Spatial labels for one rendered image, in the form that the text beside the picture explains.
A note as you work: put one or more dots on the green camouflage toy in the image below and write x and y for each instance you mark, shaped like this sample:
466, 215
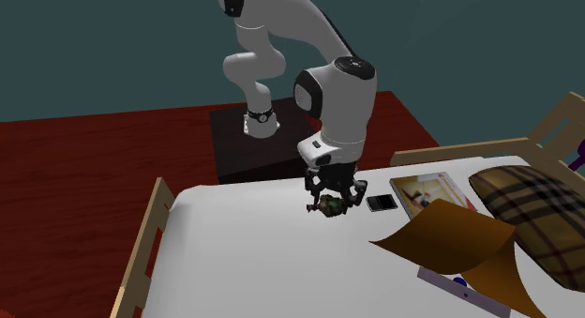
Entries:
332, 206

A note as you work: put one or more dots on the dark robot stand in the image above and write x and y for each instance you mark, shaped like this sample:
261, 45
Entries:
256, 157

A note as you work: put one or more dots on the brown blanket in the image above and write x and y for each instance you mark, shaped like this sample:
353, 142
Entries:
452, 239

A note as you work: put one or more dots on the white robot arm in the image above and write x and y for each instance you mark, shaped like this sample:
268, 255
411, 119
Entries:
340, 102

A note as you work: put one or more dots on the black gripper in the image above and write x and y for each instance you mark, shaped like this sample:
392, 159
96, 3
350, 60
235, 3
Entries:
337, 176

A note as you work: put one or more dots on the lavender flat tablet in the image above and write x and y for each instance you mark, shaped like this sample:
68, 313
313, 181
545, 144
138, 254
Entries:
438, 283

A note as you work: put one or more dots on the yellow picture book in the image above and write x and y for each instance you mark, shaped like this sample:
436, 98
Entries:
422, 189

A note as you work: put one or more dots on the purple object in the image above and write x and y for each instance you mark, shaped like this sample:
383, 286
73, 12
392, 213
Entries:
579, 157

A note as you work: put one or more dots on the brown plaid pillow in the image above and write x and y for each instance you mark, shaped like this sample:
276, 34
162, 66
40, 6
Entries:
539, 212

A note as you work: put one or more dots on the wooden bed with white mattress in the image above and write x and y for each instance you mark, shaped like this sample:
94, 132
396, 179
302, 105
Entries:
256, 253

